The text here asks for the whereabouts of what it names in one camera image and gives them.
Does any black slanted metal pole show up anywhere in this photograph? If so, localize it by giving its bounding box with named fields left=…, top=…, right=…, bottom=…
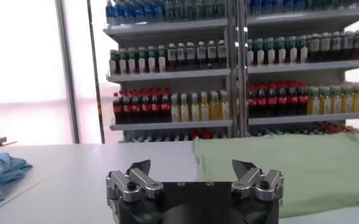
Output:
left=86, top=0, right=106, bottom=144

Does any blue label dark bottle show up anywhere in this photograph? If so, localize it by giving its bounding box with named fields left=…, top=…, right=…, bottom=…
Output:
left=166, top=43, right=177, bottom=72
left=329, top=31, right=342, bottom=61
left=216, top=40, right=227, bottom=69
left=176, top=42, right=187, bottom=72
left=196, top=41, right=207, bottom=71
left=352, top=29, right=359, bottom=60
left=207, top=40, right=218, bottom=70
left=185, top=41, right=196, bottom=71
left=341, top=30, right=354, bottom=61

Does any grey beverage shelf unit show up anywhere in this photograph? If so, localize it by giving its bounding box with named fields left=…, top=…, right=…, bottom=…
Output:
left=102, top=0, right=238, bottom=144
left=236, top=0, right=359, bottom=138

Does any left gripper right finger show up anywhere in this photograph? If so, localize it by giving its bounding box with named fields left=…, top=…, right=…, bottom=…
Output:
left=230, top=159, right=285, bottom=203

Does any yellow juice bottle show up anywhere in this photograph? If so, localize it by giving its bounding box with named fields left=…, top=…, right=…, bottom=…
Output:
left=307, top=86, right=319, bottom=116
left=199, top=91, right=210, bottom=122
left=170, top=93, right=181, bottom=122
left=209, top=90, right=220, bottom=121
left=318, top=86, right=330, bottom=116
left=341, top=85, right=353, bottom=114
left=180, top=93, right=190, bottom=122
left=189, top=92, right=200, bottom=122
left=219, top=89, right=230, bottom=121
left=352, top=86, right=359, bottom=114
left=329, top=86, right=342, bottom=115

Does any beige label dark bottle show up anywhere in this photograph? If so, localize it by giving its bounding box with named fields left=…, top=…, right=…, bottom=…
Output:
left=308, top=33, right=320, bottom=63
left=319, top=32, right=330, bottom=63

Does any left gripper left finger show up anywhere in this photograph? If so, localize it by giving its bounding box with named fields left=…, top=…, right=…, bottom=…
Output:
left=105, top=159, right=165, bottom=203

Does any grey window frame post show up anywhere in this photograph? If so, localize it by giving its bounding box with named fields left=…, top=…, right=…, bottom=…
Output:
left=54, top=0, right=80, bottom=144

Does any red cap cola bottle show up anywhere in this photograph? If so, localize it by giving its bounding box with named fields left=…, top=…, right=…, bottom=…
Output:
left=257, top=83, right=268, bottom=117
left=247, top=83, right=258, bottom=118
left=130, top=90, right=141, bottom=124
left=160, top=88, right=172, bottom=123
left=277, top=82, right=288, bottom=117
left=121, top=91, right=132, bottom=124
left=287, top=81, right=299, bottom=116
left=297, top=81, right=309, bottom=116
left=140, top=89, right=151, bottom=124
left=112, top=92, right=123, bottom=124
left=266, top=83, right=278, bottom=117
left=150, top=89, right=161, bottom=123

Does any blue crumpled garment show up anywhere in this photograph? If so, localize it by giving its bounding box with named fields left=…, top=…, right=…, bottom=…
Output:
left=0, top=152, right=34, bottom=206

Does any green cap tea bottle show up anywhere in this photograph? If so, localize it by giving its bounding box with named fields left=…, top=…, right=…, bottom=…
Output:
left=275, top=37, right=286, bottom=65
left=286, top=36, right=298, bottom=65
left=127, top=47, right=138, bottom=74
left=255, top=38, right=266, bottom=66
left=265, top=37, right=276, bottom=66
left=297, top=35, right=309, bottom=64
left=137, top=47, right=148, bottom=74
left=246, top=38, right=255, bottom=66
left=118, top=48, right=128, bottom=74
left=157, top=45, right=167, bottom=73
left=108, top=50, right=118, bottom=75
left=147, top=46, right=157, bottom=74

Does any green shirt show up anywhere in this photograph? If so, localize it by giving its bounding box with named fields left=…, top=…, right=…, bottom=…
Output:
left=193, top=133, right=359, bottom=219

